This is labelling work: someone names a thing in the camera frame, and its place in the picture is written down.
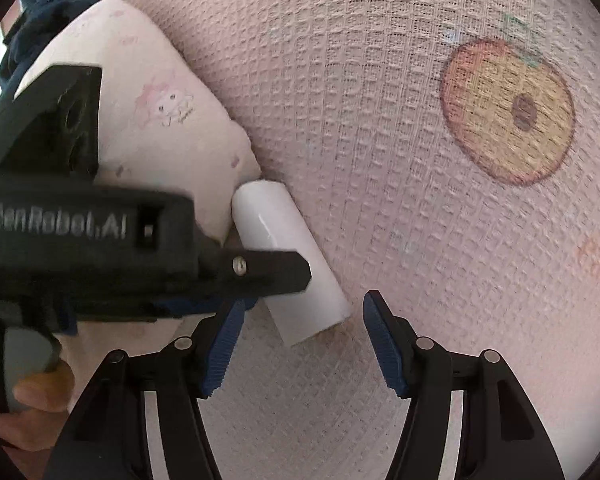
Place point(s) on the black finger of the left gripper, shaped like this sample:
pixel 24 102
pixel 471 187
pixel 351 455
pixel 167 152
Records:
pixel 252 274

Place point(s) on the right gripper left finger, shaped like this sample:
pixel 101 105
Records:
pixel 135 403

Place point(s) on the white paper roll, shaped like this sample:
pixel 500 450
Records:
pixel 304 297

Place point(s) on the person left hand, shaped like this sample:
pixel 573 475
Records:
pixel 31 434

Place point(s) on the pale pink printed pillow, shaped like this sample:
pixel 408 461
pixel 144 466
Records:
pixel 159 125

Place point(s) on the dark blue cloth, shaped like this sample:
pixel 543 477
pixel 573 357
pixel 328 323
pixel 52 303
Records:
pixel 39 23

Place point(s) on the pink Hello Kitty sofa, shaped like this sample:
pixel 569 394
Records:
pixel 341 102

